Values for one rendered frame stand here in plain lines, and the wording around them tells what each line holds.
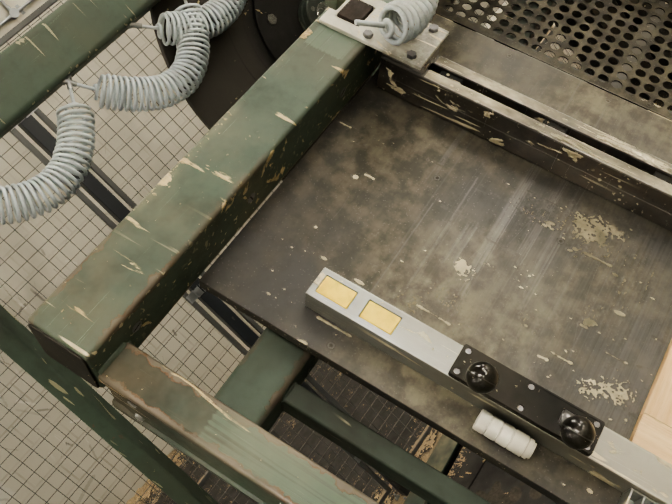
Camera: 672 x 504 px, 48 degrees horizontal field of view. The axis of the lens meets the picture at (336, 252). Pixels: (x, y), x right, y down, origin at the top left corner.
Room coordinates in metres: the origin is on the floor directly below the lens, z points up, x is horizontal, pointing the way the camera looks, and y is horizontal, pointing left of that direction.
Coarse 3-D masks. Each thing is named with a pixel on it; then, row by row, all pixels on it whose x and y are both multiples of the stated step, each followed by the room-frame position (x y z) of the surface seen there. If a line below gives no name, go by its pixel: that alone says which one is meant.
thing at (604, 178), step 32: (352, 32) 1.22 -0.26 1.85; (448, 32) 1.20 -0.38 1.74; (384, 64) 1.23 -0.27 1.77; (416, 64) 1.16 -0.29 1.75; (448, 64) 1.20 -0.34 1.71; (416, 96) 1.22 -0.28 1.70; (448, 96) 1.17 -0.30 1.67; (480, 96) 1.14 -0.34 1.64; (512, 96) 1.14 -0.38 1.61; (480, 128) 1.16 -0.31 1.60; (512, 128) 1.11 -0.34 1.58; (544, 128) 1.08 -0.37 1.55; (576, 128) 1.08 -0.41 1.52; (544, 160) 1.10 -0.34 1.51; (576, 160) 1.06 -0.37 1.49; (608, 160) 1.03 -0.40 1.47; (640, 160) 1.02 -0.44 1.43; (608, 192) 1.05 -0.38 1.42; (640, 192) 1.00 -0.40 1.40
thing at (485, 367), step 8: (472, 368) 0.75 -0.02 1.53; (480, 368) 0.75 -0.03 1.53; (488, 368) 0.74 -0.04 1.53; (472, 376) 0.75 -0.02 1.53; (480, 376) 0.74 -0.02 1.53; (488, 376) 0.74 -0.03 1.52; (496, 376) 0.74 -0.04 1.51; (472, 384) 0.74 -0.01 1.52; (480, 384) 0.74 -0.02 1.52; (488, 384) 0.74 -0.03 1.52; (496, 384) 0.74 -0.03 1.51; (480, 392) 0.74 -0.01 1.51; (488, 392) 0.74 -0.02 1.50
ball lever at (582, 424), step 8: (560, 416) 0.78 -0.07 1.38; (568, 416) 0.78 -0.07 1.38; (576, 416) 0.69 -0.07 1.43; (560, 424) 0.78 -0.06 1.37; (568, 424) 0.69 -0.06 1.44; (576, 424) 0.68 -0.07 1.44; (584, 424) 0.68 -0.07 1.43; (592, 424) 0.69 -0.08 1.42; (560, 432) 0.70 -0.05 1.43; (568, 432) 0.68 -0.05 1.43; (576, 432) 0.68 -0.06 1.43; (584, 432) 0.68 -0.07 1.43; (592, 432) 0.68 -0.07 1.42; (568, 440) 0.68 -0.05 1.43; (576, 440) 0.68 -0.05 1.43; (584, 440) 0.67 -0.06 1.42; (592, 440) 0.68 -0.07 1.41; (576, 448) 0.68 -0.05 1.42; (584, 448) 0.68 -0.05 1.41
